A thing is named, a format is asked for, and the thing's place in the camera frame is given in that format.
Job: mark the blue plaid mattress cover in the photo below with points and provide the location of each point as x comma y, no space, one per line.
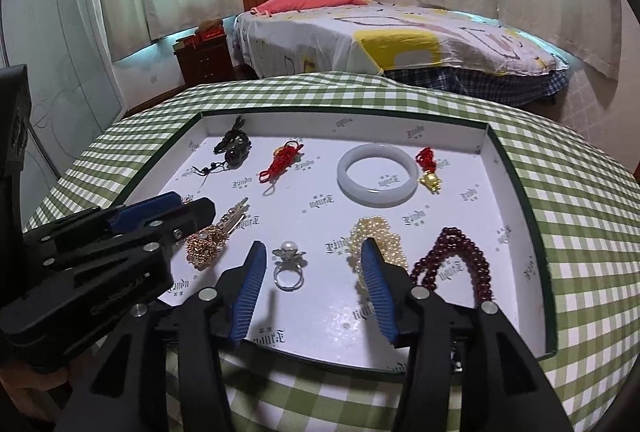
475,84

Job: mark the gold pearl brooch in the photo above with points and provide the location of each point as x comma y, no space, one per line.
205,247

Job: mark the red box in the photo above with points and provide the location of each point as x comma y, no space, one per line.
210,34

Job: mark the person's left hand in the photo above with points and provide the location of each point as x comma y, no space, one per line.
30,389

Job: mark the dark wooden nightstand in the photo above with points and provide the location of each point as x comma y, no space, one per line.
205,59

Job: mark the white jade bangle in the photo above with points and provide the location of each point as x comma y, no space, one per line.
375,197

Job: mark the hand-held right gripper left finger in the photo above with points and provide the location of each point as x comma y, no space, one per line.
247,297

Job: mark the patterned white bed sheet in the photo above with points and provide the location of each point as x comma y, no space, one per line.
325,42

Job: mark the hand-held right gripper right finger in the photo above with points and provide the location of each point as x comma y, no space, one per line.
377,292

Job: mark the green checked tablecloth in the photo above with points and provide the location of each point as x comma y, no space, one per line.
590,222

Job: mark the white tray box green rim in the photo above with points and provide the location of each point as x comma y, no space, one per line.
320,192

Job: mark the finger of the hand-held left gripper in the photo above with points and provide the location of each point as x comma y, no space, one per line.
145,212
195,214

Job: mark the pink pillow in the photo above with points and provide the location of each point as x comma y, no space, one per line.
310,1

